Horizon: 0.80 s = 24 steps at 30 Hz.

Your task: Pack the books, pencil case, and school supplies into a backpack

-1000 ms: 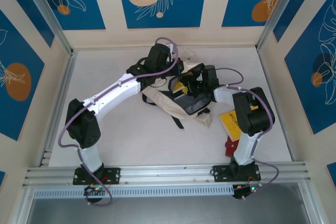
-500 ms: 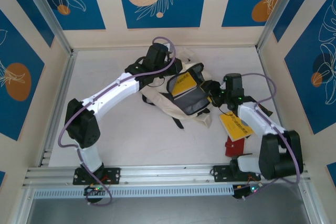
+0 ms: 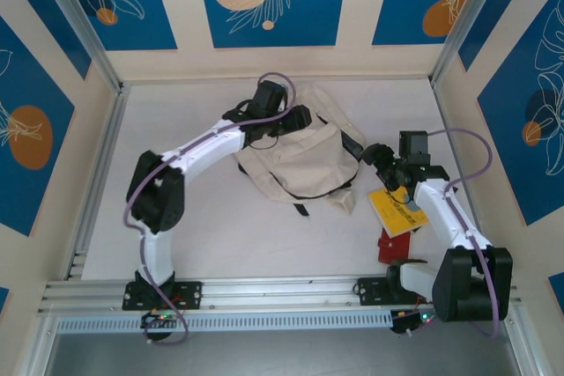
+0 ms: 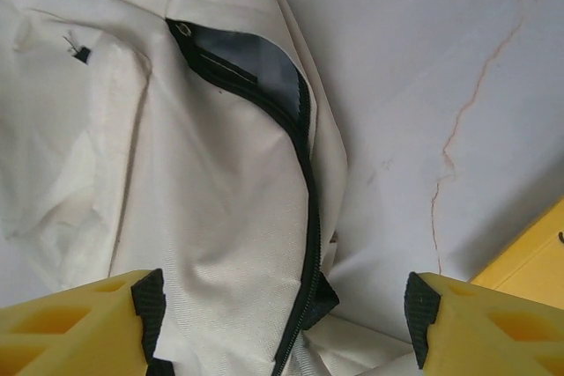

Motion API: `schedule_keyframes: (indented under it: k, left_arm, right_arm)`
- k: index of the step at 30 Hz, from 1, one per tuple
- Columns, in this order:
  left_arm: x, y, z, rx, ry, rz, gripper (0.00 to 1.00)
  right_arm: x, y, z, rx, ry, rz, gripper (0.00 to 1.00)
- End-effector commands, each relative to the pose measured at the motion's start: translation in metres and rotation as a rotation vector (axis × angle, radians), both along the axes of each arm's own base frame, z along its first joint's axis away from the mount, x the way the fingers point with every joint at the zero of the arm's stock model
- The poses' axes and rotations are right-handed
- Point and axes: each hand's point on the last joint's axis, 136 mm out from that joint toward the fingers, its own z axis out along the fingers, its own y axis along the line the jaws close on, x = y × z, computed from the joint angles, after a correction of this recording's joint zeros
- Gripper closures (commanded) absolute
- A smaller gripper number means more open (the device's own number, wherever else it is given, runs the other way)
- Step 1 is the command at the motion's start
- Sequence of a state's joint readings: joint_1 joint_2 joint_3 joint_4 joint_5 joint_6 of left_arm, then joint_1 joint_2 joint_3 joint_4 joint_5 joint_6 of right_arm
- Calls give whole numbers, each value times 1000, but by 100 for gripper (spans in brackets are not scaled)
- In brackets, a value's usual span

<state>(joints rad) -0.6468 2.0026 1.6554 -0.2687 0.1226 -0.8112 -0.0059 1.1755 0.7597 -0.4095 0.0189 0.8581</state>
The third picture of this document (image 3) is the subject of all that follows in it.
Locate beige canvas backpack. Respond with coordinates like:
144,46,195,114
232,80,367,218

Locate yellow book cartoon person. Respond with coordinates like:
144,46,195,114
367,185,430,237

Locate blue poster cream circle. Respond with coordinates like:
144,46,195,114
194,0,352,49

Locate blue poster dark circle leaves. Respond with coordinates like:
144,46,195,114
478,0,564,227

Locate blue poster fern orange circle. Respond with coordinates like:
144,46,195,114
372,0,501,47

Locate small controller circuit board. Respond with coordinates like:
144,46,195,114
390,309,437,335
140,310,182,328

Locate narrow blue floral poster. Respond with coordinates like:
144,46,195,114
457,0,544,72
0,0,93,81

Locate blue poster small orange circle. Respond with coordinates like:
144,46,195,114
43,0,178,52

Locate blue poster large orange circle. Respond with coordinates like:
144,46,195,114
0,14,77,237

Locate aluminium side rail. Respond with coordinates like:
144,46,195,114
65,85,131,280
429,80,497,271

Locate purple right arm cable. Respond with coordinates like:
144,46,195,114
396,128,503,340

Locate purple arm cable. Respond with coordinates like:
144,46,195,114
122,71,295,346
396,128,503,340

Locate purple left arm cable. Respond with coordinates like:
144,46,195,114
122,71,295,346

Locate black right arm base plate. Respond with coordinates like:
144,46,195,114
357,276,435,306

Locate aluminium corner post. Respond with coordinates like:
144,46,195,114
33,0,123,92
430,0,506,85

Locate long aluminium mounting rail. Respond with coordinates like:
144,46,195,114
37,270,522,316

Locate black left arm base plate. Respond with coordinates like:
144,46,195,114
122,281,204,311

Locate grey slotted cable duct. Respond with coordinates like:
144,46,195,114
55,309,394,335

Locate aluminium lower frame bar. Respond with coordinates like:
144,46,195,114
17,305,61,376
501,305,550,376

